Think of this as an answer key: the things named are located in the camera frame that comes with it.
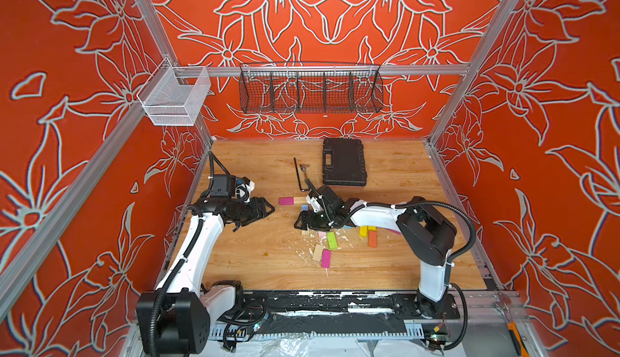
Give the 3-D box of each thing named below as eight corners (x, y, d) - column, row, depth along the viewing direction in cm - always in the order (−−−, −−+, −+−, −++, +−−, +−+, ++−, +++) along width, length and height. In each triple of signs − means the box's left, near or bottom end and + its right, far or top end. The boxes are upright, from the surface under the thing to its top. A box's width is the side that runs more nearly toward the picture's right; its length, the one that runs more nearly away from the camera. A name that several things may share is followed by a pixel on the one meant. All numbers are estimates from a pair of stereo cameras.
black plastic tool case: (323, 189, 102) (323, 182, 99) (321, 145, 120) (321, 138, 116) (368, 189, 102) (370, 182, 99) (359, 145, 119) (361, 138, 116)
